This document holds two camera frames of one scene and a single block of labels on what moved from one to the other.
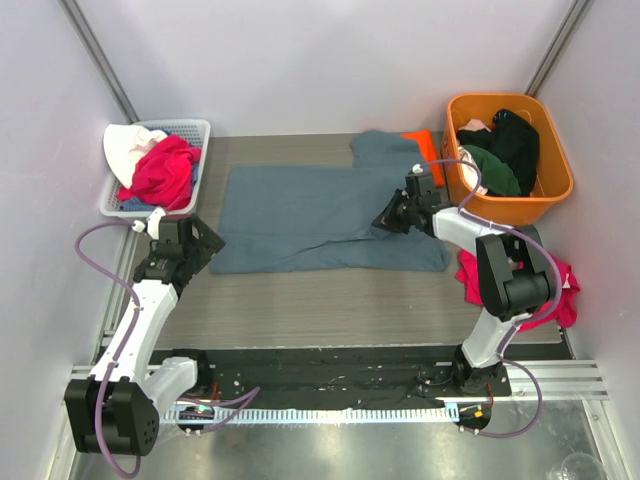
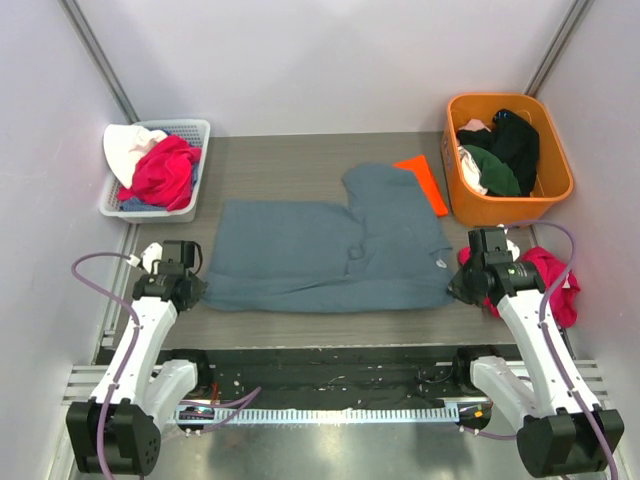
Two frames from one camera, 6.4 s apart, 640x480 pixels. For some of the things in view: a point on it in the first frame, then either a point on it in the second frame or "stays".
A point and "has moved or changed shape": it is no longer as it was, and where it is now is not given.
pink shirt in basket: [164, 175] stays
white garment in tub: [471, 173] stays
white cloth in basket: [125, 144] stays
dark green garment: [497, 178] stays
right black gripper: [401, 210] to [461, 288]
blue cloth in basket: [135, 204] stays
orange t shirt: [425, 140] has moved or changed shape
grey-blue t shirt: [312, 218] has moved or changed shape
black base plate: [343, 377] stays
